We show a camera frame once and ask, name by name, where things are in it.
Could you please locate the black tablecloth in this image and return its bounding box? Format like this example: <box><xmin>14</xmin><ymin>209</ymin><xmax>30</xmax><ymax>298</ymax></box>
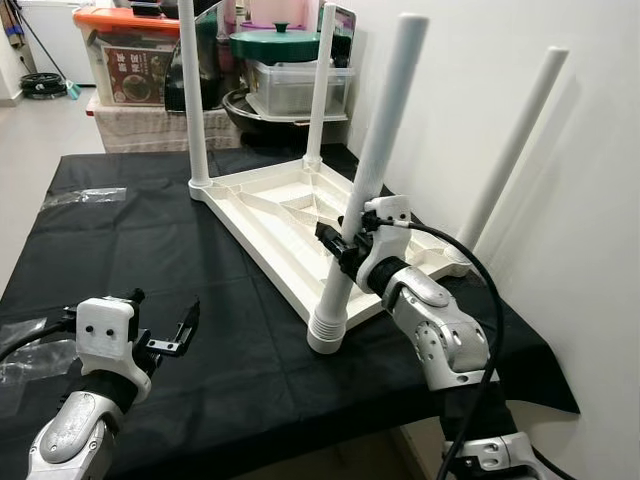
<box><xmin>0</xmin><ymin>145</ymin><xmax>581</xmax><ymax>480</ymax></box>

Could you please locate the flat clear plastic wrap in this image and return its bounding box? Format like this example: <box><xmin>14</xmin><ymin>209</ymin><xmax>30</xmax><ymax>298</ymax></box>
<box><xmin>42</xmin><ymin>187</ymin><xmax>128</xmax><ymax>208</ymax></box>

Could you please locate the crumpled clear plastic wrap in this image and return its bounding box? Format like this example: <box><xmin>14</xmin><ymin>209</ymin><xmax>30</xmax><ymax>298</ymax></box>
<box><xmin>0</xmin><ymin>318</ymin><xmax>76</xmax><ymax>391</ymax></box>

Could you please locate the black wok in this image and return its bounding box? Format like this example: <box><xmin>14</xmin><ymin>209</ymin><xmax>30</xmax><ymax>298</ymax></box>
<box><xmin>222</xmin><ymin>88</ymin><xmax>351</xmax><ymax>141</ymax></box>

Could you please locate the clear plastic container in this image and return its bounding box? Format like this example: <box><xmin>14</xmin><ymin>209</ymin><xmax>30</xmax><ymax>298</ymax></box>
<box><xmin>245</xmin><ymin>60</ymin><xmax>353</xmax><ymax>119</ymax></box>

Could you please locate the patterned cloth covered stand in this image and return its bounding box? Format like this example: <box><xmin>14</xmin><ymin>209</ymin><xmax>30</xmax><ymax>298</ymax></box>
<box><xmin>85</xmin><ymin>95</ymin><xmax>241</xmax><ymax>153</ymax></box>

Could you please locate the green pot lid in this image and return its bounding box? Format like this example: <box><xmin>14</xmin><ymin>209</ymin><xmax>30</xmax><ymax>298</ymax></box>
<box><xmin>228</xmin><ymin>22</ymin><xmax>321</xmax><ymax>64</ymax></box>

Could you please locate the teal head broom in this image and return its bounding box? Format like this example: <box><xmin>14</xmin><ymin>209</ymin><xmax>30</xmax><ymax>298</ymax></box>
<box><xmin>20</xmin><ymin>10</ymin><xmax>83</xmax><ymax>99</ymax></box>

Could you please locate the orange-lid storage box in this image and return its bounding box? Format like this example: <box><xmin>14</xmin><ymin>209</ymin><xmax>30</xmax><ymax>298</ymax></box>
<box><xmin>72</xmin><ymin>5</ymin><xmax>186</xmax><ymax>106</ymax></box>

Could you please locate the white appliance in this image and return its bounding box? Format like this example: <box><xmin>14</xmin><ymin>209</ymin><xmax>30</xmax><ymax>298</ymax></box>
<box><xmin>20</xmin><ymin>0</ymin><xmax>96</xmax><ymax>81</ymax></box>

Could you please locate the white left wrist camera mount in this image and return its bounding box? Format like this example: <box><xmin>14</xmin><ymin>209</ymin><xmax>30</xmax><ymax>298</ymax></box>
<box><xmin>75</xmin><ymin>297</ymin><xmax>153</xmax><ymax>403</ymax></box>

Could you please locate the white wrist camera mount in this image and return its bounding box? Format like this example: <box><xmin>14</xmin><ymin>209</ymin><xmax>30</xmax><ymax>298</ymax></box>
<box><xmin>75</xmin><ymin>297</ymin><xmax>153</xmax><ymax>403</ymax></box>
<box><xmin>355</xmin><ymin>195</ymin><xmax>413</xmax><ymax>291</ymax></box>

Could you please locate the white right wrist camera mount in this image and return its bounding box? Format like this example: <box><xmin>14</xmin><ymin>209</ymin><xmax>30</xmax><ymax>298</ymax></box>
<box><xmin>355</xmin><ymin>195</ymin><xmax>413</xmax><ymax>291</ymax></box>

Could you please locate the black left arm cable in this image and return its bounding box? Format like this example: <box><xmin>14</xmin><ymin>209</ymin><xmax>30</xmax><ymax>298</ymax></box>
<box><xmin>0</xmin><ymin>318</ymin><xmax>81</xmax><ymax>366</ymax></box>

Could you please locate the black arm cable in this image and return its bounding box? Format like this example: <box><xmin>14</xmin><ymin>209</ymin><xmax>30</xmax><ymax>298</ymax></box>
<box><xmin>0</xmin><ymin>318</ymin><xmax>81</xmax><ymax>366</ymax></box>
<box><xmin>385</xmin><ymin>220</ymin><xmax>576</xmax><ymax>480</ymax></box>

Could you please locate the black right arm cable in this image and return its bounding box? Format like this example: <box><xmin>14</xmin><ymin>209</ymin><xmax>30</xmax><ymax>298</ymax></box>
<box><xmin>385</xmin><ymin>220</ymin><xmax>576</xmax><ymax>480</ymax></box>

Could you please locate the black coiled cable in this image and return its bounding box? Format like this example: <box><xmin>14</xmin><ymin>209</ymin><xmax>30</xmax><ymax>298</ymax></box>
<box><xmin>20</xmin><ymin>72</ymin><xmax>69</xmax><ymax>99</ymax></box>

